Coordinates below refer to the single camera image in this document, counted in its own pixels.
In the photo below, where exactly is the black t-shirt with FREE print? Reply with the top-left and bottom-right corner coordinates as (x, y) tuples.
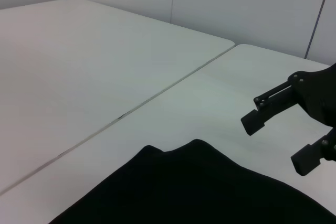
(48, 138), (336, 224)

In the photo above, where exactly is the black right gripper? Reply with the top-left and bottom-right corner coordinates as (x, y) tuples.
(240, 62), (336, 176)

